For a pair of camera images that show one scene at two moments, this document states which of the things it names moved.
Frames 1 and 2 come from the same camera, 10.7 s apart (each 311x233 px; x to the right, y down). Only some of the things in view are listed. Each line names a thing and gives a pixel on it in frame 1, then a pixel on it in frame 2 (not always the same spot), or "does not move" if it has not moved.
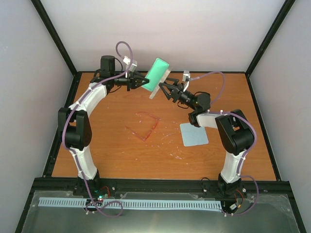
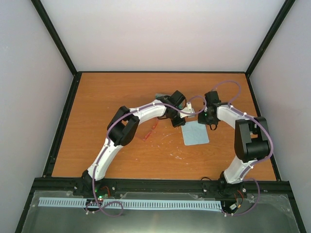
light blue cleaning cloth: [193, 136] does not move
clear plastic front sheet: [262, 212] does not move
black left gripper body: [129, 81] -> [174, 123]
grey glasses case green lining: [157, 74] -> [181, 105]
